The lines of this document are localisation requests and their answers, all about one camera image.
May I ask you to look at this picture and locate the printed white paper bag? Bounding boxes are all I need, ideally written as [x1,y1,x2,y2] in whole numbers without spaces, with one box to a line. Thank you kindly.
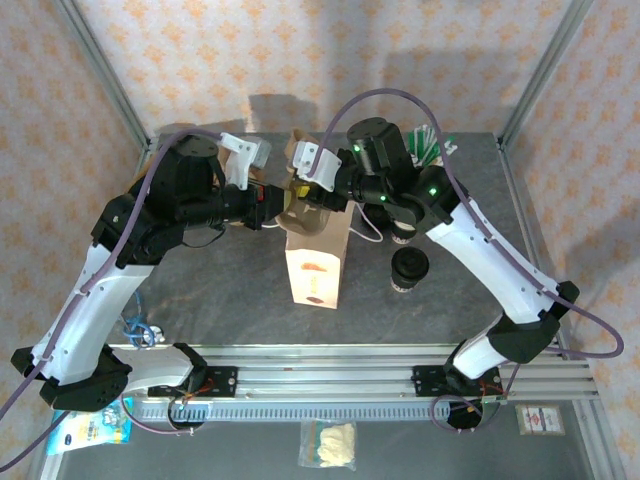
[260,197,385,310]

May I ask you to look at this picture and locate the black sleeved paper coffee cup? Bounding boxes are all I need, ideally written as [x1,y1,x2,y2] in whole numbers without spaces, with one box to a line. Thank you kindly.
[389,247,431,295]

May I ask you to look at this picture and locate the stack of paper cups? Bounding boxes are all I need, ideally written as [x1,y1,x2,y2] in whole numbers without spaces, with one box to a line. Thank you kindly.
[391,219,418,247]

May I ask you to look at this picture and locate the clear bag of pale snacks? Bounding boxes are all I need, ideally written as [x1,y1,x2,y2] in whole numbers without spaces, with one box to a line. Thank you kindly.
[298,419,359,471]

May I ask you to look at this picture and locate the blue white snack packet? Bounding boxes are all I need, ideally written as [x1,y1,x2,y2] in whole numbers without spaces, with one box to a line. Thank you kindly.
[46,397,136,457]

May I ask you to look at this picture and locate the small brown framed sachet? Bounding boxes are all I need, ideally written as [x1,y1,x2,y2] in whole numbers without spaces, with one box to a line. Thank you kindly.
[514,403,567,436]

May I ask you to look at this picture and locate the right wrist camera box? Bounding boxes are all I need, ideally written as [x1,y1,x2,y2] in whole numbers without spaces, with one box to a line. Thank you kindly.
[292,141,347,191]

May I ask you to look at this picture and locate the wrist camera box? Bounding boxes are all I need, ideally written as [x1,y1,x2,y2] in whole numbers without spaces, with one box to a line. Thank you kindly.
[292,141,347,191]
[219,132,273,192]

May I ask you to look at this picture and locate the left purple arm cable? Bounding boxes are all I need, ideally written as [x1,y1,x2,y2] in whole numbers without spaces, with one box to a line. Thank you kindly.
[0,128,226,471]

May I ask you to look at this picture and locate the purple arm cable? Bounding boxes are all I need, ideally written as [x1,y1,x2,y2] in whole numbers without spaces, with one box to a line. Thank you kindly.
[312,87,625,434]
[0,128,226,471]

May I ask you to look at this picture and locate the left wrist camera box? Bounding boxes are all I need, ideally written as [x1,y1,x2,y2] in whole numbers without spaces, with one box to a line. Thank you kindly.
[219,132,273,192]

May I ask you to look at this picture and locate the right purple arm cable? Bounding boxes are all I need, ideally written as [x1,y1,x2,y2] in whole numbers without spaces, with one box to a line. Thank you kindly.
[312,87,625,434]

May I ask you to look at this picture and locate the aluminium table side rail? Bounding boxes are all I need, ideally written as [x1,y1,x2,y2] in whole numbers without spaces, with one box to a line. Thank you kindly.
[29,142,154,480]
[496,139,629,480]

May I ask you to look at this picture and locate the aluminium frame post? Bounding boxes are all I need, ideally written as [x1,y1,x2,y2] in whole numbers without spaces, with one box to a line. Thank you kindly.
[497,0,596,151]
[52,0,152,154]

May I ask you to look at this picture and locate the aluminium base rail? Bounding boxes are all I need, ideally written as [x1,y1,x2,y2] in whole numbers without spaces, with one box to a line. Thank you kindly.
[53,343,600,401]

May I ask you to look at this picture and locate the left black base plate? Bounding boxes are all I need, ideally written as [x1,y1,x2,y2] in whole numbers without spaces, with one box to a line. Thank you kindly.
[147,365,239,399]

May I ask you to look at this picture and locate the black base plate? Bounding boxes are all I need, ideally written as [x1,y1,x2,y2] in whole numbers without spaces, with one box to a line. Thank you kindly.
[412,364,505,400]
[147,365,239,399]

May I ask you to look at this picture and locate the grey slotted cable duct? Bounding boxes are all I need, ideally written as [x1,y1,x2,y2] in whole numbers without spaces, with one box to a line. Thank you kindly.
[130,399,489,422]

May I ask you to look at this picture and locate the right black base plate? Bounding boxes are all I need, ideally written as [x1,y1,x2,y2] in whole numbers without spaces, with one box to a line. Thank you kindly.
[412,364,505,400]

